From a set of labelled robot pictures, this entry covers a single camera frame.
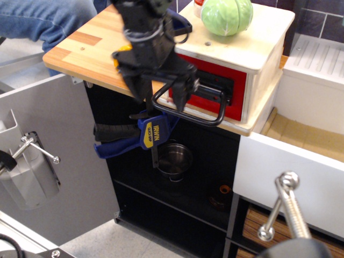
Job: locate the steel clamp screw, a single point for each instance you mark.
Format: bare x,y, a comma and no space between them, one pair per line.
301,243
9,162

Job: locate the blue jeans person leg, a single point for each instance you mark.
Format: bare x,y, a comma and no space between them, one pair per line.
48,21

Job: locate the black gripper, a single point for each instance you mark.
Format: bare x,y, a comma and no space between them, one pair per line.
151,47

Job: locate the green toy cabbage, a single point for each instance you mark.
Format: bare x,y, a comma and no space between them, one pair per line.
226,17

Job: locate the small steel pot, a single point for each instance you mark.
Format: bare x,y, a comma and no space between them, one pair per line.
174,160

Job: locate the orange toy pumpkin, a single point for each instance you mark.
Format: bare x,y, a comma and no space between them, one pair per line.
119,56

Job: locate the grey plastic door bin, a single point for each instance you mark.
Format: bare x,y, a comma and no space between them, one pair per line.
33,182

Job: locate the steel clamp screw right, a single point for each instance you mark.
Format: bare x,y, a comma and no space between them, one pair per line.
301,243

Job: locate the black metal drawer handle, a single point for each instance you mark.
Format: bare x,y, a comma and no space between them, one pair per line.
205,107

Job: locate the steel clamp screw left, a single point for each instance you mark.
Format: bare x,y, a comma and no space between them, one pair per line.
9,162

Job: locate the black cabinet shelf unit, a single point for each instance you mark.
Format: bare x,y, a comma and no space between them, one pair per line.
180,213

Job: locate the grey cabinet door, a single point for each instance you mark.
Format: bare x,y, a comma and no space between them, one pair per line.
59,111

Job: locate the blue Irwin bar clamp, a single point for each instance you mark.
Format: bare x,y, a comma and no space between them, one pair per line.
153,128

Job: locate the brown toy bottle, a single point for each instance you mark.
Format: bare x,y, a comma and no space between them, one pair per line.
220,196

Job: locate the red front wooden drawer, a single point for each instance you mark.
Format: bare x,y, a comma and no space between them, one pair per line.
228,80

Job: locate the light plywood box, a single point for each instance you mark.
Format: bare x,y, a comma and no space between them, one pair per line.
250,58

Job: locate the red capped white jar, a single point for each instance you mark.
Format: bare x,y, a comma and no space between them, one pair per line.
197,7

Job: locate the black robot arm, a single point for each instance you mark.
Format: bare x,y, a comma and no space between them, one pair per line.
148,26

